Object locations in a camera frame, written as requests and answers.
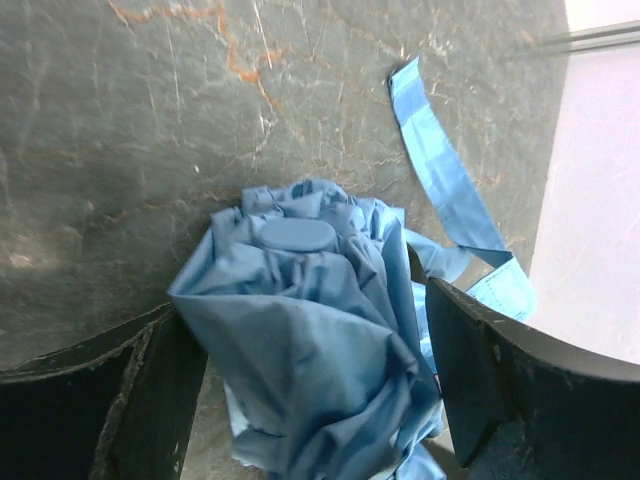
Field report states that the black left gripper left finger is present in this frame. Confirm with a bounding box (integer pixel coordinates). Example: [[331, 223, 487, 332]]
[[1, 304, 207, 479]]

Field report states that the light blue folding umbrella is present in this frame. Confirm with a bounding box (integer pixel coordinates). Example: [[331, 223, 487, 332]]
[[168, 61, 536, 479]]

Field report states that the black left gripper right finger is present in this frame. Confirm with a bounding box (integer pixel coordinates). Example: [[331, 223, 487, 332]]
[[426, 279, 639, 479]]

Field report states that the aluminium corner post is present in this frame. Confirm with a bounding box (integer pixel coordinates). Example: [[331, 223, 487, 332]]
[[529, 19, 640, 56]]

